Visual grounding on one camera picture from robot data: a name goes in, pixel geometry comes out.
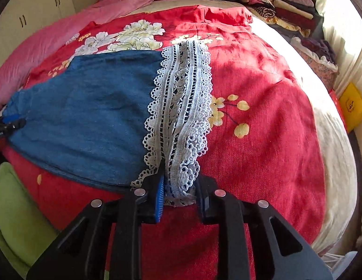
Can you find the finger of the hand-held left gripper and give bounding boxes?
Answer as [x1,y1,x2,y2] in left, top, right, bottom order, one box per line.
[0,116,27,140]

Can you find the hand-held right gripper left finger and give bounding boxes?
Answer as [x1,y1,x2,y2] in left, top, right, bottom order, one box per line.
[26,163,166,280]

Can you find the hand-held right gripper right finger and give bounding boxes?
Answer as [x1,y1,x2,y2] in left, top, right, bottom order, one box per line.
[195,174,334,280]

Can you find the blue denim jeans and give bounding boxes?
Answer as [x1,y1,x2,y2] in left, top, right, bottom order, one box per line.
[3,39,213,207]

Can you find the pink quilt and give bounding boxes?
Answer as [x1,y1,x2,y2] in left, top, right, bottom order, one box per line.
[0,0,161,113]

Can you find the green cushion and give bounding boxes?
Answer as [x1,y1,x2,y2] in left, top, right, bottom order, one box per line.
[0,162,59,279]

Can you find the red floral bed cover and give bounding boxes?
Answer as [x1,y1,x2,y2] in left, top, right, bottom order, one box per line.
[0,4,327,280]

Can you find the cream wardrobe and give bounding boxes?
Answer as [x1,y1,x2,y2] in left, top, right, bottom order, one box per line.
[0,0,76,73]

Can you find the cream bed sheet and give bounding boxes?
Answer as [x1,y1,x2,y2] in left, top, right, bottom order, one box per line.
[131,0,357,257]

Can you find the yellow box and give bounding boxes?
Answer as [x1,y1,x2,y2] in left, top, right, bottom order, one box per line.
[339,82,362,133]

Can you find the floral ruffled pillow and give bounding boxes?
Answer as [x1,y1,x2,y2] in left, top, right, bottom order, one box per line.
[290,36,339,92]

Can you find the purple garment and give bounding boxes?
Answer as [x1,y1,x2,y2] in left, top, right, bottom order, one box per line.
[301,37,336,63]

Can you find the stack of folded clothes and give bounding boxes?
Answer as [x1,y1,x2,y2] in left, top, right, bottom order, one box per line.
[236,0,324,37]

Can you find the cream curtain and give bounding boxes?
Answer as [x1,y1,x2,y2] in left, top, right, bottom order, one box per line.
[315,0,362,94]

